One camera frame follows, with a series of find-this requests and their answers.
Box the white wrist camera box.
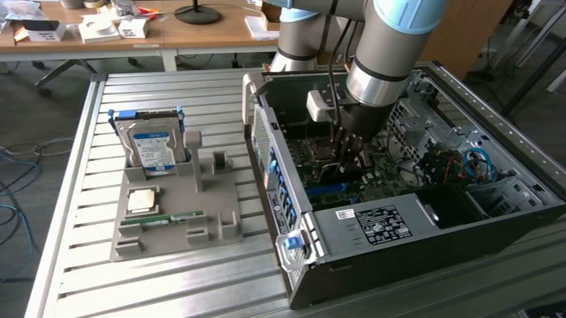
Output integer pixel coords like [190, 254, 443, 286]
[305, 89, 348, 122]

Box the metal disk bay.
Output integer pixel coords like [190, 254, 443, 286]
[463, 175, 547, 221]

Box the blue SATA wire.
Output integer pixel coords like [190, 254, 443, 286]
[461, 147, 496, 186]

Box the black orange power wire bundle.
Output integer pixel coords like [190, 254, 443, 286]
[419, 148, 464, 185]

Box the black desk frame leg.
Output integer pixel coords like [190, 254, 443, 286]
[503, 5, 566, 117]

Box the silver CPU chip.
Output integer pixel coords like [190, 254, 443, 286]
[126, 189, 158, 213]

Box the clear plastic bag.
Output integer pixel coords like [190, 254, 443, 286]
[107, 0, 138, 17]
[0, 0, 42, 29]

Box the black lamp base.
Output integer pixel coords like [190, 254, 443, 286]
[173, 0, 221, 26]

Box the black open PC case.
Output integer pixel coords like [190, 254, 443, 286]
[241, 60, 566, 311]

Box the blue floor cable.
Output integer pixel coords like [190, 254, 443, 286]
[0, 145, 41, 282]

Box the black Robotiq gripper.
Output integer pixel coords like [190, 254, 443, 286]
[337, 103, 393, 144]

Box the white box with black lid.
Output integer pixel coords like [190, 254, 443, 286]
[19, 19, 66, 42]

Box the white floor cable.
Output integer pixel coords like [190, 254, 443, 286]
[0, 137, 74, 158]

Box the blue expansion slot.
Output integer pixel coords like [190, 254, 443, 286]
[305, 184, 349, 197]

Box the green RAM stick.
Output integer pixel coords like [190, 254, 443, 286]
[118, 211, 206, 229]

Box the black camera cable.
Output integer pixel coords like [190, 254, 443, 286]
[325, 13, 354, 130]

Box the wooden cabinet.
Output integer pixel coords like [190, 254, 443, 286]
[415, 0, 516, 80]

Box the white tape roll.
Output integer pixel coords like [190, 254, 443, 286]
[85, 19, 116, 36]

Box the hard disk with blue bracket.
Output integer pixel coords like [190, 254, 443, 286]
[106, 106, 186, 176]

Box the white labelled carton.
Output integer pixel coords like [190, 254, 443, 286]
[117, 18, 150, 40]

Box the green motherboard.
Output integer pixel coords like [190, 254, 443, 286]
[281, 121, 428, 211]

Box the red paper packet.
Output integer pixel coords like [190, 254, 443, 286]
[137, 6, 165, 21]

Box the grey power supply unit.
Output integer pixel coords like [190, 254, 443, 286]
[305, 193, 443, 262]

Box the wooden desk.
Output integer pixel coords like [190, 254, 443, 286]
[0, 0, 405, 72]

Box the brown cardboard box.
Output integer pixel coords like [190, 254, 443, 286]
[260, 1, 282, 31]

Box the grey parts rack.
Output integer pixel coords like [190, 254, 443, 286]
[107, 131, 244, 262]

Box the white flat cardboard box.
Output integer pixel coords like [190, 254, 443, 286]
[77, 16, 121, 44]

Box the silver chipset heatsink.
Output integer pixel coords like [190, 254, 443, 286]
[361, 188, 390, 203]

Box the white paper stack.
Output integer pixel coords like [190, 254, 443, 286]
[244, 15, 280, 41]

